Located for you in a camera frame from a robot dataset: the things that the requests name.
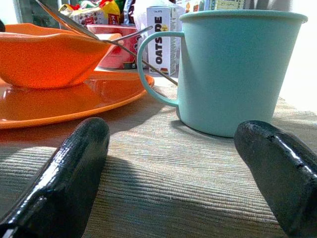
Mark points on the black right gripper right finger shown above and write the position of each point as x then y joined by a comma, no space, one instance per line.
284,178

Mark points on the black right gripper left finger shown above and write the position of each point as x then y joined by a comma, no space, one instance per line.
62,186

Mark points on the orange bowl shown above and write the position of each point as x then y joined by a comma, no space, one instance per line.
44,59

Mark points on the orange plate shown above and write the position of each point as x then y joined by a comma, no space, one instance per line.
62,104

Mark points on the beige woven placemat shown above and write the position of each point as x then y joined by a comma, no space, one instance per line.
161,173

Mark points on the teal mug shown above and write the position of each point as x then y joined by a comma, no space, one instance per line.
230,74

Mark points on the red printed bowl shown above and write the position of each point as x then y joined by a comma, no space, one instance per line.
116,57

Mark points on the silver metal fork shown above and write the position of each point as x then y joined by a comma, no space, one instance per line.
71,24

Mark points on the white oat milk carton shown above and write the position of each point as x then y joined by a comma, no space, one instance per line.
161,49

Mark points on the silver metal spoon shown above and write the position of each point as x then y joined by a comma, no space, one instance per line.
133,32

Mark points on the colourful printed snack box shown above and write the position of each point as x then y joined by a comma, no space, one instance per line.
81,15

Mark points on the yellow red snack packet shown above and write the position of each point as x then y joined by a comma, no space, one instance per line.
112,11

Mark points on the silver foil packet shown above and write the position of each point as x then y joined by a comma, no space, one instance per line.
128,12

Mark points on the green printed carton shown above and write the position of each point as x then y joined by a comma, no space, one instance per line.
213,4

